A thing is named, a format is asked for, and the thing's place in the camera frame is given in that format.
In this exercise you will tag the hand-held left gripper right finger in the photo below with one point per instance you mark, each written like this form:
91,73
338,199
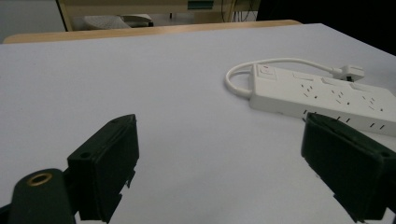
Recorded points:
348,168

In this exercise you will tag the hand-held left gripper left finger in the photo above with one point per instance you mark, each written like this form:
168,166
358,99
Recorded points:
104,161

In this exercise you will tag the white power strip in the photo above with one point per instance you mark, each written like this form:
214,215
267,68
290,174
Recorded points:
327,93

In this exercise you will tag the white power plug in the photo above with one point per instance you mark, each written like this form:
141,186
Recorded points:
351,73

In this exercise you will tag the wooden table edge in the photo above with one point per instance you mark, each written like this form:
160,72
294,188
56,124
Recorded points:
149,31

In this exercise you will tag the white cushion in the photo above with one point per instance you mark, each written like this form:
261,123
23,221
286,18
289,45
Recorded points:
106,21

